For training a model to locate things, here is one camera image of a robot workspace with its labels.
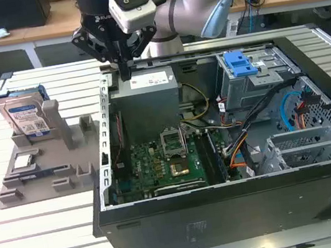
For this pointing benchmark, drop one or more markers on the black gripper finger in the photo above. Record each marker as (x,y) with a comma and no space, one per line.
(143,41)
(90,44)

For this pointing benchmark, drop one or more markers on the hard disk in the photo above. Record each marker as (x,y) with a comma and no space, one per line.
(22,113)

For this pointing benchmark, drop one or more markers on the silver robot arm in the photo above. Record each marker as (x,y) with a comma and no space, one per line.
(185,7)

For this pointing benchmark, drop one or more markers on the silver disk bay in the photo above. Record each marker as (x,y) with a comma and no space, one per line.
(306,141)

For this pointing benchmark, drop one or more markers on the grey power supply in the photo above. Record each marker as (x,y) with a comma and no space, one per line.
(147,108)

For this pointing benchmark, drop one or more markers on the blue plastic latch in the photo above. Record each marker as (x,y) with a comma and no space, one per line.
(238,65)

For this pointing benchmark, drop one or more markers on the metal locking lever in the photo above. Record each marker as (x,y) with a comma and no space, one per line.
(183,140)

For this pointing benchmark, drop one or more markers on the grey parts rack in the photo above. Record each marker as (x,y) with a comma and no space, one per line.
(49,148)

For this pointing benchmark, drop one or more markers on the silver drive cage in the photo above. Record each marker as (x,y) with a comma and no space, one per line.
(242,93)

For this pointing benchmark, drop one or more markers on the green motherboard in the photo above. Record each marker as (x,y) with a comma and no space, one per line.
(146,164)

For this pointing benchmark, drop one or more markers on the CPU socket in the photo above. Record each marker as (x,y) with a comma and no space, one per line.
(178,167)

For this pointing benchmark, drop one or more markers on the black RAM slot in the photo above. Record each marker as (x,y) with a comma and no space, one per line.
(204,158)

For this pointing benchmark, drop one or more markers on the silver CPU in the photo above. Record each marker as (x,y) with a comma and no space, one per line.
(23,161)

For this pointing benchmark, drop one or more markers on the dark RAM stick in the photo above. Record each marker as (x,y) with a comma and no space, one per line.
(38,174)

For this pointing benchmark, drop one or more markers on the installed RAM stick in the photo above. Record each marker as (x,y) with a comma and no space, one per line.
(218,159)

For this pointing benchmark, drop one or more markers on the black graphics card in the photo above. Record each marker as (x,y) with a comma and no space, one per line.
(179,188)

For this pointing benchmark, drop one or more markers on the black PC case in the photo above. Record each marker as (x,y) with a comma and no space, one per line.
(230,214)

